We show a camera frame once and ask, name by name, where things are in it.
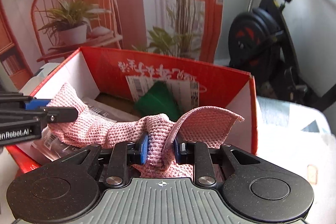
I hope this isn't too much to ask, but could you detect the pink knitted cloth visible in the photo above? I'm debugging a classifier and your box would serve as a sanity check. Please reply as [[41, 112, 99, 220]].
[[48, 84, 243, 178]]

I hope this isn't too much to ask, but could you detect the green tasselled soft object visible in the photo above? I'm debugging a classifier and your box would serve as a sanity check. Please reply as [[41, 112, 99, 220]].
[[134, 81, 182, 122]]

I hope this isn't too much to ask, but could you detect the printed room backdrop poster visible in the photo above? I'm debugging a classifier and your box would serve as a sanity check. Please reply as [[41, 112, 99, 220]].
[[1, 0, 224, 89]]

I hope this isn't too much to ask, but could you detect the red strawberry cardboard box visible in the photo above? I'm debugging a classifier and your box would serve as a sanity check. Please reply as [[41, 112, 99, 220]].
[[5, 46, 259, 175]]

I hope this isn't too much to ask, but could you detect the black exercise bike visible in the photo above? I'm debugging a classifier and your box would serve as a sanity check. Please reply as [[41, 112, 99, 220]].
[[228, 0, 335, 111]]

